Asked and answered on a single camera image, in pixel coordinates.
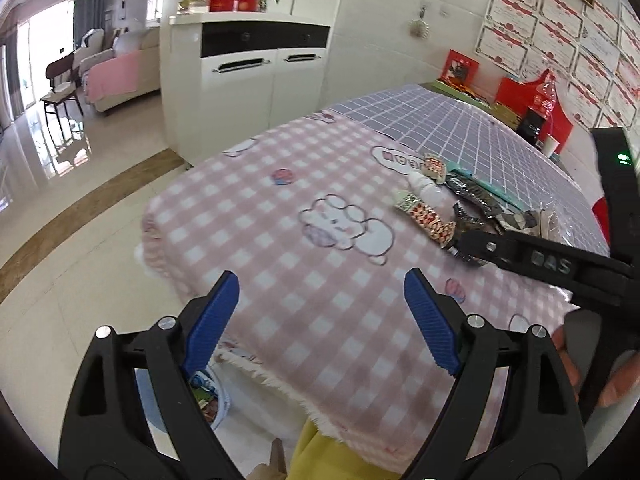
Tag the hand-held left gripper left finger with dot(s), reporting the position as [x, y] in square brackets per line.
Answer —
[210, 325]

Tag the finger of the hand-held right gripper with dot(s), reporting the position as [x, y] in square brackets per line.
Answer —
[492, 250]

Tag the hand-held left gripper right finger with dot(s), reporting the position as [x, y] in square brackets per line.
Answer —
[430, 325]

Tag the dark foil packet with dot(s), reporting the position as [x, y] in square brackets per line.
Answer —
[470, 260]

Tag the light blue plastic bin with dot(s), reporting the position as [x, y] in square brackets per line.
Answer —
[212, 400]

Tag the pile of snack wrappers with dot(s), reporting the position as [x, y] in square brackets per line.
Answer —
[425, 215]

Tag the person's right hand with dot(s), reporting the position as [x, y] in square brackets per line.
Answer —
[567, 360]

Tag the pink checkered cartoon tablecloth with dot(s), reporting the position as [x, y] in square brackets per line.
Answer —
[300, 285]

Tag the white paper cup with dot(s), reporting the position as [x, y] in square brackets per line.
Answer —
[551, 146]

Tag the black speaker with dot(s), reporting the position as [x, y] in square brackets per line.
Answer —
[530, 127]

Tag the grey grid tablecloth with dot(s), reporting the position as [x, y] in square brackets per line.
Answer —
[450, 125]

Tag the gold box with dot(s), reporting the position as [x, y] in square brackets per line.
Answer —
[505, 112]

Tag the red label soda bottle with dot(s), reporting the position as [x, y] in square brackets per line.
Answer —
[545, 102]

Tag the red gift bag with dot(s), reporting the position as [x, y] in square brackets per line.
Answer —
[515, 92]

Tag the green flat box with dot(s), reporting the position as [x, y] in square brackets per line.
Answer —
[460, 87]

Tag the yellow garment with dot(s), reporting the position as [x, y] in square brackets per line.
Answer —
[325, 460]

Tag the group of award certificates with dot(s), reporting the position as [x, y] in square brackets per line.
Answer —
[505, 47]

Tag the white sideboard cabinet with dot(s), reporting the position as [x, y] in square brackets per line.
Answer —
[240, 100]

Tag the beige sofa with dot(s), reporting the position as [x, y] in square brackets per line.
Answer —
[145, 70]

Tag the pink blanket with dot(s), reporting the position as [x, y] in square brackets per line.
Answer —
[112, 75]

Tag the dark wooden chair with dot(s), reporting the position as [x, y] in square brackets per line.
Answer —
[60, 97]

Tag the white armchair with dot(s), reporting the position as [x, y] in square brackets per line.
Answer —
[92, 40]

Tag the grey curtain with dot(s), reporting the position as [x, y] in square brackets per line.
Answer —
[10, 75]
[90, 0]

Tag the yellowish flat box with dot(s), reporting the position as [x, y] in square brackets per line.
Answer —
[192, 5]

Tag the red gift box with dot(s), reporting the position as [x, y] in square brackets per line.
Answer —
[232, 4]

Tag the hanging wall brush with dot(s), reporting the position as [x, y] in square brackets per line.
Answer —
[419, 27]

